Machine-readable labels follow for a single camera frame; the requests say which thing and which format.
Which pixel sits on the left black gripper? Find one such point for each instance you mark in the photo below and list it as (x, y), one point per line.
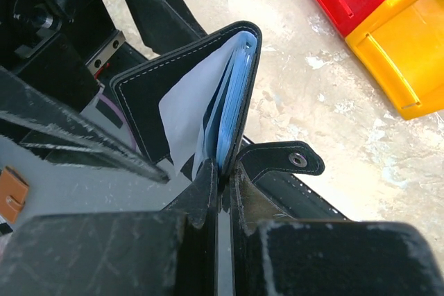
(58, 48)

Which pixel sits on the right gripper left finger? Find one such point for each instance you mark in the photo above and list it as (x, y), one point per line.
(167, 252)

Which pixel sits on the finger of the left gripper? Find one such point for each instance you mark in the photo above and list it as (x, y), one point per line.
(165, 25)

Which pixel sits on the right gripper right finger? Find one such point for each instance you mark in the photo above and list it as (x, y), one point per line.
(275, 254)

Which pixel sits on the brown leather card holder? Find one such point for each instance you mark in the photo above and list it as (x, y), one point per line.
(14, 190)

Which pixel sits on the yellow plastic bin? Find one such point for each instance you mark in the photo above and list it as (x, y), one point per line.
(401, 44)

